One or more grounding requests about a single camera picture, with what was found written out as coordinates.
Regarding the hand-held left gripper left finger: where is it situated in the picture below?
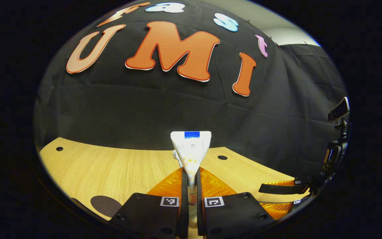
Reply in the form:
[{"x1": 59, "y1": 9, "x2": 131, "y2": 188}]
[{"x1": 108, "y1": 168, "x2": 190, "y2": 239}]

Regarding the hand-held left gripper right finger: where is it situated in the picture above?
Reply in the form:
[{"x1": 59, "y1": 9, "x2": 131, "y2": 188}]
[{"x1": 196, "y1": 167, "x2": 276, "y2": 239}]

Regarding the white toothpaste tube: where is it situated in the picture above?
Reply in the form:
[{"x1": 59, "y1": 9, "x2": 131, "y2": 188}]
[{"x1": 170, "y1": 131, "x2": 212, "y2": 233}]

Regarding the dark brown round coaster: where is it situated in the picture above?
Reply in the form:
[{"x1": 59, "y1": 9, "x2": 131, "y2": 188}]
[{"x1": 90, "y1": 195, "x2": 122, "y2": 218}]

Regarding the wooden desktop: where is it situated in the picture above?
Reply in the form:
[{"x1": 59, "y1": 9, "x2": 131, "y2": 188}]
[{"x1": 38, "y1": 137, "x2": 311, "y2": 229}]

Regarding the black backdrop cloth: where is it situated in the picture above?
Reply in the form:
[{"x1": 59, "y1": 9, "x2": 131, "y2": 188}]
[{"x1": 33, "y1": 0, "x2": 349, "y2": 181}]

